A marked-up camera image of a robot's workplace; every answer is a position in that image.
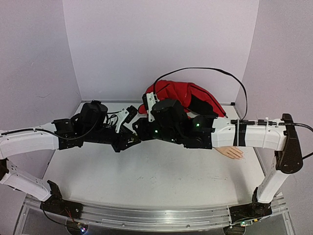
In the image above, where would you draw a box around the red black sports jacket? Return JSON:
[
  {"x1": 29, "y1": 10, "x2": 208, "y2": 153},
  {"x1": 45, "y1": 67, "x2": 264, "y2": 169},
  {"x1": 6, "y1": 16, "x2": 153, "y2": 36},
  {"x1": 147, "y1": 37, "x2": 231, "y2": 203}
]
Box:
[{"x1": 146, "y1": 80, "x2": 226, "y2": 118}]

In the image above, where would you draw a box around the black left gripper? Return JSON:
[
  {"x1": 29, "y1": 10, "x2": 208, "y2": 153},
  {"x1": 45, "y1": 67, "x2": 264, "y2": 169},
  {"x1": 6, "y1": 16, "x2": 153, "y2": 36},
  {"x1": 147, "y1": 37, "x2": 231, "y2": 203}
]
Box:
[{"x1": 85, "y1": 124, "x2": 141, "y2": 153}]

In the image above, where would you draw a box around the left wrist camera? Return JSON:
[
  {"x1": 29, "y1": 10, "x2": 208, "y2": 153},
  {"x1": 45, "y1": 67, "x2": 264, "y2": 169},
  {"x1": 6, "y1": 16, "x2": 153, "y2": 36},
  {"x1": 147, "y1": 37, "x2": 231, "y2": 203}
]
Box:
[{"x1": 77, "y1": 99, "x2": 137, "y2": 134}]

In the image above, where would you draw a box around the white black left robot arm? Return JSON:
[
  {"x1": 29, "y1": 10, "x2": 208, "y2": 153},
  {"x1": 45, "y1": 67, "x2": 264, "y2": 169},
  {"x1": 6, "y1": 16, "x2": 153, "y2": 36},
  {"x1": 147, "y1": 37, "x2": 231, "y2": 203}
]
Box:
[{"x1": 0, "y1": 119, "x2": 141, "y2": 214}]

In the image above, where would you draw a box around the mannequin hand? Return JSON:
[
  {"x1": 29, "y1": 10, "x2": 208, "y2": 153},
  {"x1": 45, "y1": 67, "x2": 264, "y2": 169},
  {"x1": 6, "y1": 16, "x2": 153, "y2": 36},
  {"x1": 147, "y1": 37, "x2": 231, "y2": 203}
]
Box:
[{"x1": 215, "y1": 146, "x2": 244, "y2": 160}]

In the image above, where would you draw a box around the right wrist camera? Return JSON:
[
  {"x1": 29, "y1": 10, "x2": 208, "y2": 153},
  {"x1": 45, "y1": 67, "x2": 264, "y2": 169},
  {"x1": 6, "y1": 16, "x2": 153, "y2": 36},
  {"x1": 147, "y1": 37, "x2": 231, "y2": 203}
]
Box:
[{"x1": 141, "y1": 93, "x2": 189, "y2": 135}]

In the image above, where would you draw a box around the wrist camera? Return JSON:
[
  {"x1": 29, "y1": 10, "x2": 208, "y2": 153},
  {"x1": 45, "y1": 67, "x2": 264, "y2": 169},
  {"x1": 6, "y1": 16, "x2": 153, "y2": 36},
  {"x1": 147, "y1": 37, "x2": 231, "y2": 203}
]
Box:
[
  {"x1": 141, "y1": 93, "x2": 189, "y2": 135},
  {"x1": 77, "y1": 99, "x2": 137, "y2": 134}
]

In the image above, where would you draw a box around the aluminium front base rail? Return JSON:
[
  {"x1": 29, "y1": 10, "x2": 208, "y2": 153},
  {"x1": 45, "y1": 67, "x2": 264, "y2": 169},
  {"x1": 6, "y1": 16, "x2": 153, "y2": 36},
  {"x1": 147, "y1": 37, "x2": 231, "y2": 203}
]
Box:
[{"x1": 14, "y1": 194, "x2": 295, "y2": 235}]

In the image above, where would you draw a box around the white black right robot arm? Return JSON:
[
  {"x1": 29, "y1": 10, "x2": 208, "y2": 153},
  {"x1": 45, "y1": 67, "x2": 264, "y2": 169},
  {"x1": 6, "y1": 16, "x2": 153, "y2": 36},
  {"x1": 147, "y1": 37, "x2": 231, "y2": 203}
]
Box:
[{"x1": 132, "y1": 114, "x2": 303, "y2": 204}]

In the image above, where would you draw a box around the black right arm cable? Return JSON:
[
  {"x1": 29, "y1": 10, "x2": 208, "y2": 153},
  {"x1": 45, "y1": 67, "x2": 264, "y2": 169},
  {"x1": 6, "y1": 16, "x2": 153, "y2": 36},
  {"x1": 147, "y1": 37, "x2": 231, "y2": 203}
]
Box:
[{"x1": 153, "y1": 67, "x2": 313, "y2": 160}]

